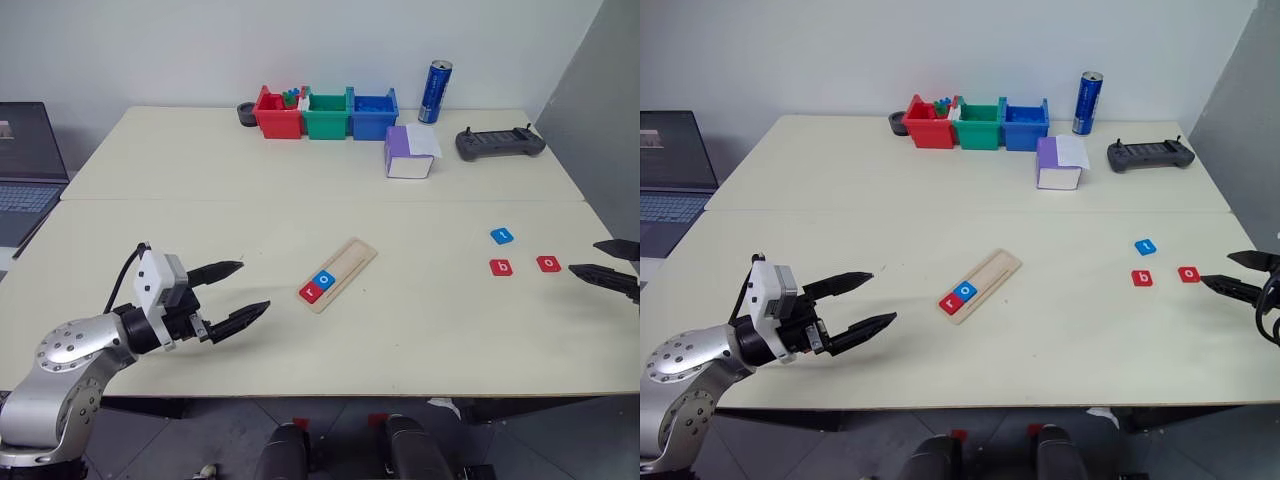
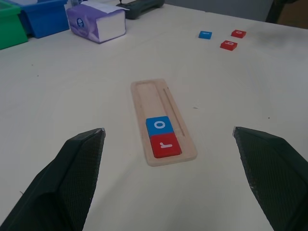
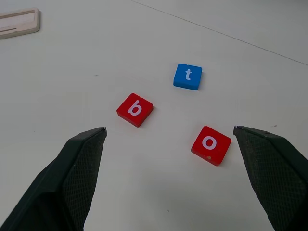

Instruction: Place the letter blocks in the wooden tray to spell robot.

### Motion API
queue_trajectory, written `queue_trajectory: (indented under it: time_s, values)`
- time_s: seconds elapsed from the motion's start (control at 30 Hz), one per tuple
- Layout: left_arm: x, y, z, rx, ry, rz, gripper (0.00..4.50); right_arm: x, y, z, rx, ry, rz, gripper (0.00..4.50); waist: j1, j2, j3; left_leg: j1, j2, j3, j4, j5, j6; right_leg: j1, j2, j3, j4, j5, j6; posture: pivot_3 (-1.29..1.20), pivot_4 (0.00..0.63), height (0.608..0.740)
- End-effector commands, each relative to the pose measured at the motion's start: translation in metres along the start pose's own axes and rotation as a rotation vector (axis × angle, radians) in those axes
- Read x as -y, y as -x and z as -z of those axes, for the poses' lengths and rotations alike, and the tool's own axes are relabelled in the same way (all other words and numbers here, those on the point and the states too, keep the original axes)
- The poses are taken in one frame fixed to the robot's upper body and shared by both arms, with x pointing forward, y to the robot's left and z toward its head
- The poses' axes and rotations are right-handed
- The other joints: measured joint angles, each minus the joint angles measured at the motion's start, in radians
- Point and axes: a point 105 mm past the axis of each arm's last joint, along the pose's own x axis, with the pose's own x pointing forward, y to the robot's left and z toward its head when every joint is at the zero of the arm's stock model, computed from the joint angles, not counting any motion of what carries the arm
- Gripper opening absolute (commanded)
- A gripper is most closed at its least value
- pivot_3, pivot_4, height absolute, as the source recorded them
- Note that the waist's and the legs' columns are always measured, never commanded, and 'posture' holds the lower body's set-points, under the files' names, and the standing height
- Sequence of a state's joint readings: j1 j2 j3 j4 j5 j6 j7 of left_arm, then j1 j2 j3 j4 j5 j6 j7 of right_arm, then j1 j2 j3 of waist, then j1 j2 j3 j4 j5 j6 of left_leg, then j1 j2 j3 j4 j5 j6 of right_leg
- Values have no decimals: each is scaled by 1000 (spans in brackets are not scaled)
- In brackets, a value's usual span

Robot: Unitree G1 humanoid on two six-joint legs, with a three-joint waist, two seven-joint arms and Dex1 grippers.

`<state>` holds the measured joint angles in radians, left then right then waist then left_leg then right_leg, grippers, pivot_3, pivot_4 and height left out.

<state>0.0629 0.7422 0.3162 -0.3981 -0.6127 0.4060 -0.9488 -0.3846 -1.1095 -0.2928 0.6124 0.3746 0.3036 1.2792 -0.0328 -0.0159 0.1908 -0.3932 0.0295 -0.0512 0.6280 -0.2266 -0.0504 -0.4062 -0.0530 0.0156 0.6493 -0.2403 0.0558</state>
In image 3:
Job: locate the red letter b tile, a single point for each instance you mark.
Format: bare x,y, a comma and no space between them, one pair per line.
134,109

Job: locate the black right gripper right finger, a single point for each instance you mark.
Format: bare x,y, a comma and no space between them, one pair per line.
276,173

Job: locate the blue letter tile t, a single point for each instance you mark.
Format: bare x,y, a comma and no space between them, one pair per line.
187,77

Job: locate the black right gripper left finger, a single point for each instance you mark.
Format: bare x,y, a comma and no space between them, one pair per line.
48,187

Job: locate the wooden letter tray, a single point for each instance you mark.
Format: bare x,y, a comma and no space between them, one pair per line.
21,22

